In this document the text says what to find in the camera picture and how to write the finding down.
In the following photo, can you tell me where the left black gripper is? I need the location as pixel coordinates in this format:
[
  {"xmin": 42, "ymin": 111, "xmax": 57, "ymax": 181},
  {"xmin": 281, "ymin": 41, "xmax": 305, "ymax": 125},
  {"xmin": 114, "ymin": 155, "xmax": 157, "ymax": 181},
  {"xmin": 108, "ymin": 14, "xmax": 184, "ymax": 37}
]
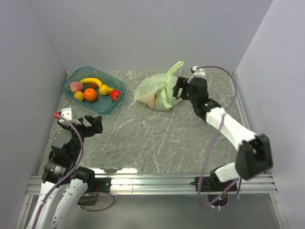
[{"xmin": 58, "ymin": 114, "xmax": 102, "ymax": 160}]

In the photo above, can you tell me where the light green plastic bag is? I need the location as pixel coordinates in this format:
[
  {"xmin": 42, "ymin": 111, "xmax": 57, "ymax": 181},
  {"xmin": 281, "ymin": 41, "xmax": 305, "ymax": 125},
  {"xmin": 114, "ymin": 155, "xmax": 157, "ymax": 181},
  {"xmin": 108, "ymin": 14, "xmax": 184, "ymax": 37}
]
[{"xmin": 134, "ymin": 61, "xmax": 184, "ymax": 111}]

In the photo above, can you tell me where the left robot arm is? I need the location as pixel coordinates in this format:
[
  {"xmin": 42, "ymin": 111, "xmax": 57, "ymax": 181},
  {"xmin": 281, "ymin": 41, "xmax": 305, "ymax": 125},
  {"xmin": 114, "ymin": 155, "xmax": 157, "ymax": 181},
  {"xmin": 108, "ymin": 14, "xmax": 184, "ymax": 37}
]
[{"xmin": 27, "ymin": 112, "xmax": 103, "ymax": 229}]

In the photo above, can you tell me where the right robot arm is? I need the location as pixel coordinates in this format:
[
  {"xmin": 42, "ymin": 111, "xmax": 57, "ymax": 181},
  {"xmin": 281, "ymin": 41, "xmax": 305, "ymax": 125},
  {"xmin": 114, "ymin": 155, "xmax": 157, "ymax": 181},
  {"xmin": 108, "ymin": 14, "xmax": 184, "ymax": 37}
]
[{"xmin": 173, "ymin": 77, "xmax": 273, "ymax": 191}]

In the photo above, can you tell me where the orange fruit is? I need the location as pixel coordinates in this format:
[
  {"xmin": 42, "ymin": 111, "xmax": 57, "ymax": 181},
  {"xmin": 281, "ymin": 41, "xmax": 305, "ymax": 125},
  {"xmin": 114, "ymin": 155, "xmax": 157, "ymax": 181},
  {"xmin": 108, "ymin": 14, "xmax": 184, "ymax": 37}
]
[{"xmin": 83, "ymin": 88, "xmax": 97, "ymax": 102}]

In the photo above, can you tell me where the blue transparent plastic tray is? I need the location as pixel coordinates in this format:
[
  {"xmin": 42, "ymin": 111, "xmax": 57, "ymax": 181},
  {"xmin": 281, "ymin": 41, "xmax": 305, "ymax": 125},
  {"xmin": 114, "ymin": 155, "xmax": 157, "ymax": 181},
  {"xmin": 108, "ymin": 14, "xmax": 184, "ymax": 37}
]
[{"xmin": 61, "ymin": 67, "xmax": 126, "ymax": 115}]

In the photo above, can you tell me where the small yellow lemon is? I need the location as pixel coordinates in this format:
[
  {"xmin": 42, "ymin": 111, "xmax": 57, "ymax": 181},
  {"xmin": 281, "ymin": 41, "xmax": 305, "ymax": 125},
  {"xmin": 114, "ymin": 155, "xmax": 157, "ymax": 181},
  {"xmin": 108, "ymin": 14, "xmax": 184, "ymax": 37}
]
[{"xmin": 74, "ymin": 91, "xmax": 84, "ymax": 102}]

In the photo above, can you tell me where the yellow pear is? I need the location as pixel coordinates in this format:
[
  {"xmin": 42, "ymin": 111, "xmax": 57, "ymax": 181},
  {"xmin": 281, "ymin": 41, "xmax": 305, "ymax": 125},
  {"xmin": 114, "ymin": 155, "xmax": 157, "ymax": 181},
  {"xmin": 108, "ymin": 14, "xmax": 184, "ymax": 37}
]
[{"xmin": 99, "ymin": 84, "xmax": 113, "ymax": 96}]

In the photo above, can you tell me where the small red strawberry behind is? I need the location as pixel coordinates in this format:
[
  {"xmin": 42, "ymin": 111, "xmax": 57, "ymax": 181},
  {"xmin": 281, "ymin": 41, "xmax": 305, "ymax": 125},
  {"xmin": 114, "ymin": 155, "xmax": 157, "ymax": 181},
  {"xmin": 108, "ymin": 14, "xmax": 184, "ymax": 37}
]
[{"xmin": 84, "ymin": 83, "xmax": 97, "ymax": 89}]

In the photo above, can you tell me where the pink peach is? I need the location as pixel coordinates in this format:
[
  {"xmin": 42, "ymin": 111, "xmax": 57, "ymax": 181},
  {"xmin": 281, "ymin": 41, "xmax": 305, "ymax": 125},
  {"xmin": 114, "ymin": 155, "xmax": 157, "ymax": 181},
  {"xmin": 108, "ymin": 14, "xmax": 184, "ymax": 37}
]
[{"xmin": 70, "ymin": 81, "xmax": 84, "ymax": 94}]

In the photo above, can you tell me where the yellow banana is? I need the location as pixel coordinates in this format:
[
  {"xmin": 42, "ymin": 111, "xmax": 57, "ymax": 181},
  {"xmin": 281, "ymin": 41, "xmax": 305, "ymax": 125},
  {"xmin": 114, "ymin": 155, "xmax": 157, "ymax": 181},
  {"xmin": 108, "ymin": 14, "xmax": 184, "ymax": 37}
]
[{"xmin": 80, "ymin": 77, "xmax": 103, "ymax": 89}]

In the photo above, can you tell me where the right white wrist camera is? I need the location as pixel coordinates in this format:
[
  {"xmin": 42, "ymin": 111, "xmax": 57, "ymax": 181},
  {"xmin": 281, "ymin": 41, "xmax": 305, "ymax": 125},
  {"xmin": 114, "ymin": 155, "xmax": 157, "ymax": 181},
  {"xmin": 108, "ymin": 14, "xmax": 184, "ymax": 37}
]
[{"xmin": 187, "ymin": 66, "xmax": 206, "ymax": 83}]

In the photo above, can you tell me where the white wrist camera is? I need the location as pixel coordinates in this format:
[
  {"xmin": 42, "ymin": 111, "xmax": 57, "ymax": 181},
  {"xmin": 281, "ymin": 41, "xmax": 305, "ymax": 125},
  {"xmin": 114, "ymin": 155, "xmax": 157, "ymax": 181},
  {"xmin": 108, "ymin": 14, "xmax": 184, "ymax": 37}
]
[
  {"xmin": 187, "ymin": 66, "xmax": 206, "ymax": 83},
  {"xmin": 61, "ymin": 107, "xmax": 81, "ymax": 125}
]

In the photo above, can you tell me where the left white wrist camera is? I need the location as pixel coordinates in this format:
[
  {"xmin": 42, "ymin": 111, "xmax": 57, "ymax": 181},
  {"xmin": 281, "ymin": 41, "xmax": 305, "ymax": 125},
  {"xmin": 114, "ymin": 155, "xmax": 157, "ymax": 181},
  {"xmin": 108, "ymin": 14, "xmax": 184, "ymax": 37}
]
[{"xmin": 61, "ymin": 107, "xmax": 81, "ymax": 125}]

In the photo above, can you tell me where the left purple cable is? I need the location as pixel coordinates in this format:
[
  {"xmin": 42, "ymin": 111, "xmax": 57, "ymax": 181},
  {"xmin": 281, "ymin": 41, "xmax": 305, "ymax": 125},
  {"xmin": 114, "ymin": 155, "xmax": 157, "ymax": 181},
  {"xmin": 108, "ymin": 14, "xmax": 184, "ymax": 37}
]
[{"xmin": 30, "ymin": 114, "xmax": 116, "ymax": 229}]

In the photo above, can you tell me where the purple cable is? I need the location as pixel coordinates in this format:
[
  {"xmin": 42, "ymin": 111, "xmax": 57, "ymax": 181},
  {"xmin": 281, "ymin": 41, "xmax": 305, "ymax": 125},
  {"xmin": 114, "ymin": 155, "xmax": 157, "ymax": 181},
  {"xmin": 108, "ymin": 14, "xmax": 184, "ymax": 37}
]
[
  {"xmin": 30, "ymin": 114, "xmax": 116, "ymax": 229},
  {"xmin": 192, "ymin": 65, "xmax": 242, "ymax": 208}
]

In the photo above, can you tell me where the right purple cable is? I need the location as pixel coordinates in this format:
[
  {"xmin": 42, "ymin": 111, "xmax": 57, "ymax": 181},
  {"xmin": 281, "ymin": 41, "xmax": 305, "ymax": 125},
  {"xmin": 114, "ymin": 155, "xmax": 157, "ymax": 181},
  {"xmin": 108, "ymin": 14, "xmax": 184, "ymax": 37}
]
[{"xmin": 192, "ymin": 65, "xmax": 242, "ymax": 208}]

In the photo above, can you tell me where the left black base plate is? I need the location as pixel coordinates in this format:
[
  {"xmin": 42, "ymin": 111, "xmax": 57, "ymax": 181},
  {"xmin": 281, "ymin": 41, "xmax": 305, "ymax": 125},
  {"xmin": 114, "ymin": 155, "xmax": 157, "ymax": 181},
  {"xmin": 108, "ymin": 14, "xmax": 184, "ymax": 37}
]
[{"xmin": 87, "ymin": 177, "xmax": 112, "ymax": 193}]

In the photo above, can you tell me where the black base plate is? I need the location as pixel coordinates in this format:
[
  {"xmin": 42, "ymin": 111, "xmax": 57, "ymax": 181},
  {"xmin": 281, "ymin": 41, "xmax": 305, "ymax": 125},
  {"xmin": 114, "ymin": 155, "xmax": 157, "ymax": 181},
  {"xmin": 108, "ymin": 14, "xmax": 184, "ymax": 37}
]
[
  {"xmin": 190, "ymin": 176, "xmax": 237, "ymax": 192},
  {"xmin": 87, "ymin": 177, "xmax": 112, "ymax": 193}
]

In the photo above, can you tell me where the right side aluminium rail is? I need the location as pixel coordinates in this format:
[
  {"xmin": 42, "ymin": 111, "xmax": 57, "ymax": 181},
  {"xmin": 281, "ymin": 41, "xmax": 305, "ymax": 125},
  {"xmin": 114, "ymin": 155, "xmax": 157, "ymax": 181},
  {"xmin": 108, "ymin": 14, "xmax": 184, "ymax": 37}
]
[{"xmin": 231, "ymin": 72, "xmax": 250, "ymax": 129}]

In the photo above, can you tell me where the black box under rail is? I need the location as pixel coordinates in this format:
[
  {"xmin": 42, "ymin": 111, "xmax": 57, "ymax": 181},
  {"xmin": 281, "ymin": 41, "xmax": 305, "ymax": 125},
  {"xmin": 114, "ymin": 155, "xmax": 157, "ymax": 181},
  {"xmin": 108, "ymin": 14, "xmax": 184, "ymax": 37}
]
[{"xmin": 78, "ymin": 194, "xmax": 98, "ymax": 206}]

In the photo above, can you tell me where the aluminium mounting rail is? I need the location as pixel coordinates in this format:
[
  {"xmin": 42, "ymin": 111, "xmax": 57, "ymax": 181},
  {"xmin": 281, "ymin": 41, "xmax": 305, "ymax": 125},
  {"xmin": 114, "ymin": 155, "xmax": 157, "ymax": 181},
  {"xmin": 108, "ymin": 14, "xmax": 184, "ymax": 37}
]
[{"xmin": 25, "ymin": 173, "xmax": 278, "ymax": 196}]

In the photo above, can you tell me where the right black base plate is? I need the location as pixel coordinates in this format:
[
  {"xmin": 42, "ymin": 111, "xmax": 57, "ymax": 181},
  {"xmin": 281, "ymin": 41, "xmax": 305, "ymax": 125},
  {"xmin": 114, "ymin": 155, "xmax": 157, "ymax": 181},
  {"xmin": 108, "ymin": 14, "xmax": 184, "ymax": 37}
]
[{"xmin": 190, "ymin": 176, "xmax": 237, "ymax": 192}]

